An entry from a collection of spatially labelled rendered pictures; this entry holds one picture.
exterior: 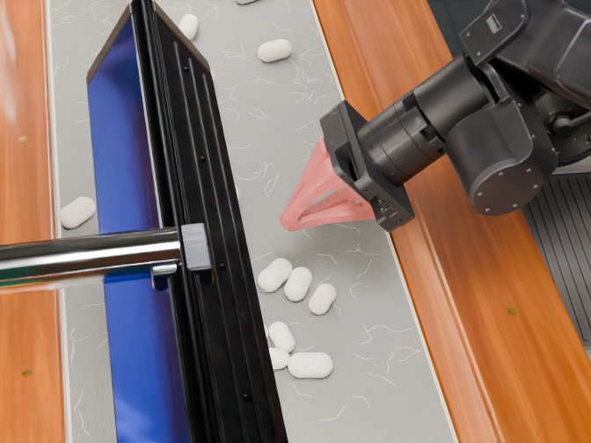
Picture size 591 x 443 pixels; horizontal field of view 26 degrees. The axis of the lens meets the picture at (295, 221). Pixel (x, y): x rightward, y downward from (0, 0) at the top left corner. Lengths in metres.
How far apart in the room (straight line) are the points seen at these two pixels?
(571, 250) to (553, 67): 0.67
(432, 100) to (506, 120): 0.07
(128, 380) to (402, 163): 0.43
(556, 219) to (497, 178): 0.68
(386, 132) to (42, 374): 0.33
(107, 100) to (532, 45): 0.33
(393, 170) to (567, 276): 0.58
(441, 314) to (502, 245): 0.10
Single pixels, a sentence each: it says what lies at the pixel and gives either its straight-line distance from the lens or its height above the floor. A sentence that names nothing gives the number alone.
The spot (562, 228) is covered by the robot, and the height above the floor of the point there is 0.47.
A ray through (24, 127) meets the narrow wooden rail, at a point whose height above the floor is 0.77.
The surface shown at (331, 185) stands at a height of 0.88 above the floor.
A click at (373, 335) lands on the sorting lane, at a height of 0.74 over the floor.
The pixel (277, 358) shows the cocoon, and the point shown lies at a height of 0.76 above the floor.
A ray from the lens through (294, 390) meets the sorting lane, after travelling 1.05.
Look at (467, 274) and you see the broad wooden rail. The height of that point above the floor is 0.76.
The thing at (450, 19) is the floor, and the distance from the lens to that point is 2.82.
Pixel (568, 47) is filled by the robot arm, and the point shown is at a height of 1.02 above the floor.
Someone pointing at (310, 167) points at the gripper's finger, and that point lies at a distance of 1.03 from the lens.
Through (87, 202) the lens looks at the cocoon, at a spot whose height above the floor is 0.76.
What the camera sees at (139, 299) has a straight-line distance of 0.64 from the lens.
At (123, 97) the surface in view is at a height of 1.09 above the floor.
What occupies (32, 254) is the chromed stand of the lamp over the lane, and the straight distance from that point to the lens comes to 0.62.
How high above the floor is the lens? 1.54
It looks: 42 degrees down
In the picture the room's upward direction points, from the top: straight up
